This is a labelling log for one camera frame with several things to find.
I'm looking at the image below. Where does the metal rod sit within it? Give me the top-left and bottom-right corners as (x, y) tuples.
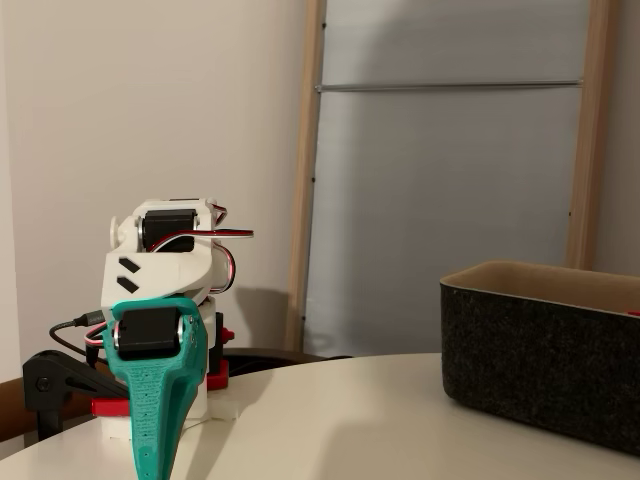
(314, 78), (586, 94)

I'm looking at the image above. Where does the wood framed translucent panel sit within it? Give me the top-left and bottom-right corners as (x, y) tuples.
(284, 0), (621, 359)

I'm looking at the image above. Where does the black table clamp red knob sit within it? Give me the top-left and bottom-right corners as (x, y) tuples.
(214, 312), (235, 374)

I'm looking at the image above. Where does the red base clamp bracket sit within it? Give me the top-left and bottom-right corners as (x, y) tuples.
(206, 358), (230, 391)
(91, 397), (132, 417)

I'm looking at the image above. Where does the black usb cable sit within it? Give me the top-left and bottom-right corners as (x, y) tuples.
(48, 309), (109, 369)

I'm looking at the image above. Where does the dark grey felt basket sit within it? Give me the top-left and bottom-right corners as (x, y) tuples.
(439, 259), (640, 457)

